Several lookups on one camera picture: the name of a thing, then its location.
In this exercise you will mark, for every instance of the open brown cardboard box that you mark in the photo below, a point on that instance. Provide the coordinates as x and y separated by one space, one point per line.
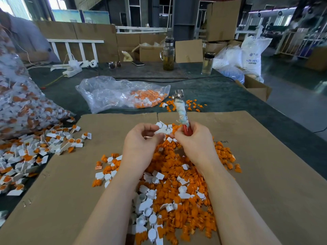
255 89

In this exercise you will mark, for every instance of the orange white plastic piece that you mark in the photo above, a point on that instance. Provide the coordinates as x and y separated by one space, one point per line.
87 135

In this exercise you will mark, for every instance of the glass bottle with black lid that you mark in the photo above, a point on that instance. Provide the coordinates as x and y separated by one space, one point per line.
208 62

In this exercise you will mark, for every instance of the row of upright cardboard sheets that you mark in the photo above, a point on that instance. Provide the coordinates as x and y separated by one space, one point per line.
106 34

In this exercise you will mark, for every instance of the glass tea jar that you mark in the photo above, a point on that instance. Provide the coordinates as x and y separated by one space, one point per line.
168 54

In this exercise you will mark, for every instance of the person's left hand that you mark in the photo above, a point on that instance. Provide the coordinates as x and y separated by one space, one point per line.
140 149

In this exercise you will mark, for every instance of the clear blue plastic bag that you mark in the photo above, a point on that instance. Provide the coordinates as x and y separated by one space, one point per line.
229 63

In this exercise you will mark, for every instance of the pile of orange and white parts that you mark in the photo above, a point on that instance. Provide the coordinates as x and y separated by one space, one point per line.
171 201

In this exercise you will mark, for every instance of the dark steel pillar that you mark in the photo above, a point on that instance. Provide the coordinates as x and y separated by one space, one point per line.
186 18

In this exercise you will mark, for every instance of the white railing frame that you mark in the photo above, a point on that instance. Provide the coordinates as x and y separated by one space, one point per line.
75 41

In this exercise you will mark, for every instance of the scatter of orange offcuts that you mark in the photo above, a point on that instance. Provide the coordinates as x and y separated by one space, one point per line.
193 105

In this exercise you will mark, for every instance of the tall brown cardboard box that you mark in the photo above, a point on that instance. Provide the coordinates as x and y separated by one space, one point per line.
225 20

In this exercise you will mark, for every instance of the person's right hand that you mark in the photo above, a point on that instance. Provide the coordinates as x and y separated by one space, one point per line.
198 148

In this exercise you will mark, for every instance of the open cardboard box with paper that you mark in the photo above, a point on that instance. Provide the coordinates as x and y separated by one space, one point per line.
150 52

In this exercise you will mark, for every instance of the large clear bag of seals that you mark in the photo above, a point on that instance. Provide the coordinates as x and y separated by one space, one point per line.
23 99

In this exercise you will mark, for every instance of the flat brown cardboard panel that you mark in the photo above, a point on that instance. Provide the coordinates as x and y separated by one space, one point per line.
189 51

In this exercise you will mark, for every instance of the white metal rack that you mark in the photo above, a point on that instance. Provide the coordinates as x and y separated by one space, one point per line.
300 43

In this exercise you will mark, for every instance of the white power strip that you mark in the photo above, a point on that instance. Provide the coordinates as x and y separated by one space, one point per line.
72 69

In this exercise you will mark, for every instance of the small clear plastic bag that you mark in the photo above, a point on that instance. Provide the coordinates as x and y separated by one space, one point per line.
105 92

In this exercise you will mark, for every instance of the black phone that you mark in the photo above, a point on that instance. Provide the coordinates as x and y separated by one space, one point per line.
138 63

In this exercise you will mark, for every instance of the person's left forearm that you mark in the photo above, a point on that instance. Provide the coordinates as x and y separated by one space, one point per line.
107 214

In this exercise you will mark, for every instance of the pile of assembled white-orange parts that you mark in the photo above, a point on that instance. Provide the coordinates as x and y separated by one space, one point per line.
28 155

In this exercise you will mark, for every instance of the white woven sack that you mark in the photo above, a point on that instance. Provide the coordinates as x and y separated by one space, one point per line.
256 52

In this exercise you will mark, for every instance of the brown cardboard sheet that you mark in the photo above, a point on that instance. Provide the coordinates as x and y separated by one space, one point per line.
53 181
286 173

